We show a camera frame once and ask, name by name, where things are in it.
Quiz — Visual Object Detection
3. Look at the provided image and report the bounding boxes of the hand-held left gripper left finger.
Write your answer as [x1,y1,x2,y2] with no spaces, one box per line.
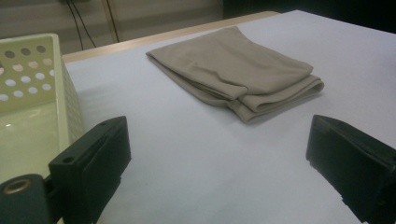
[48,116,132,224]

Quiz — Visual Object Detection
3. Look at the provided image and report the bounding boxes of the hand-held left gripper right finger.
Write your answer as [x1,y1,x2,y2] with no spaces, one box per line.
[305,114,396,224]

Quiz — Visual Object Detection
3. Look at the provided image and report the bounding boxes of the pale green perforated plastic basket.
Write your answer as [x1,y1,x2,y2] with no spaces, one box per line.
[0,33,85,185]

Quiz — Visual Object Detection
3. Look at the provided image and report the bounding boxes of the beige cloth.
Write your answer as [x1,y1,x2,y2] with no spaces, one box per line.
[145,25,325,124]

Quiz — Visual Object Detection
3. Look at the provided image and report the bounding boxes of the black cable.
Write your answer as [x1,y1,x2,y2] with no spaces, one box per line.
[106,0,120,44]
[70,0,97,49]
[65,0,85,51]

